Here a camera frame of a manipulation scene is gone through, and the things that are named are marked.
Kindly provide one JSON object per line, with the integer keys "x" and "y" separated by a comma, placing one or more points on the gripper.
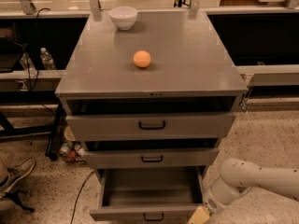
{"x": 212, "y": 202}

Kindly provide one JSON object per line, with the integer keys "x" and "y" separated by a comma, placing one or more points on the grey bottom drawer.
{"x": 149, "y": 194}

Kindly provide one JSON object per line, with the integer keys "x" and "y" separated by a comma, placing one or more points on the grey drawer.
{"x": 149, "y": 194}
{"x": 146, "y": 158}
{"x": 150, "y": 126}

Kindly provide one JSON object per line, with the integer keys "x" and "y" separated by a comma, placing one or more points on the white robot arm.
{"x": 236, "y": 179}

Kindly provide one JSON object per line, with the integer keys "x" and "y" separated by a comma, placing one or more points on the grey middle drawer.
{"x": 146, "y": 158}

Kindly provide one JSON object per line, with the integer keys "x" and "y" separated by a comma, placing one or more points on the grey metal drawer cabinet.
{"x": 190, "y": 72}

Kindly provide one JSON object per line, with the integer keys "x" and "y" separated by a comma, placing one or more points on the grey top drawer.
{"x": 150, "y": 126}

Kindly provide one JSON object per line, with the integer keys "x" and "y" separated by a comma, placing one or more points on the clutter of small floor items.
{"x": 71, "y": 149}

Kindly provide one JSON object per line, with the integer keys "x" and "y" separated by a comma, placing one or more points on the black metal table leg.
{"x": 50, "y": 152}

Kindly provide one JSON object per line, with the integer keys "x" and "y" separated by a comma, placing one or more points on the orange ball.
{"x": 142, "y": 59}

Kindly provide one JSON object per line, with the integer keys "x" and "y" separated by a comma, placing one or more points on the black chair base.
{"x": 14, "y": 197}

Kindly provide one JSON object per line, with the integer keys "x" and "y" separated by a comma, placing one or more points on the grey sneaker shoe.
{"x": 10, "y": 176}

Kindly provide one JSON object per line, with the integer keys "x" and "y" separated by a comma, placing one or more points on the white ceramic bowl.
{"x": 123, "y": 17}

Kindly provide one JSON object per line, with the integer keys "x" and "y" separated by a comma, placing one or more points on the clear plastic water bottle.
{"x": 47, "y": 59}

